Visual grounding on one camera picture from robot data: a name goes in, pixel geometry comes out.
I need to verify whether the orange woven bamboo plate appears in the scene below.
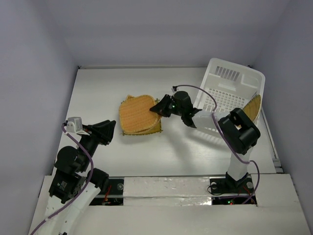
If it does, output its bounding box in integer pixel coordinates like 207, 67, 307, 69
118, 94, 162, 134

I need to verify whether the white foam base strip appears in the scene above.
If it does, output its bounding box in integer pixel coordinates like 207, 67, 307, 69
123, 177, 212, 207

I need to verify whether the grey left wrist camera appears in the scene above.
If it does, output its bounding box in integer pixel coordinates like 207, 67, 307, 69
66, 117, 83, 133

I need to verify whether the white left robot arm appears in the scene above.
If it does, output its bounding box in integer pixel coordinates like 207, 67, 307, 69
37, 117, 116, 235

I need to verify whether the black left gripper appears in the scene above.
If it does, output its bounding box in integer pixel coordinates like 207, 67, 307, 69
78, 118, 116, 170

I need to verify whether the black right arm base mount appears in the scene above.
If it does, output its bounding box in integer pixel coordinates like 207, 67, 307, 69
207, 173, 257, 205

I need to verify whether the white plastic dish rack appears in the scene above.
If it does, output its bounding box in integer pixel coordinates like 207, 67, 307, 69
194, 58, 266, 118

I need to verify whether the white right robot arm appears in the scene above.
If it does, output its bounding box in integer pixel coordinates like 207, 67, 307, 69
150, 91, 261, 192

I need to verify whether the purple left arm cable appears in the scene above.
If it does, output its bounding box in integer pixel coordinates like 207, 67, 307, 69
30, 121, 95, 235

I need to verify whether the curved green-rimmed bamboo plate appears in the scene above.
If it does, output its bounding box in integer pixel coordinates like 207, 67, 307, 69
243, 94, 262, 122

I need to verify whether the square green-rimmed bamboo plate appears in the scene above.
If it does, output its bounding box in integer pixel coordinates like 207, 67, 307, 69
120, 94, 164, 137

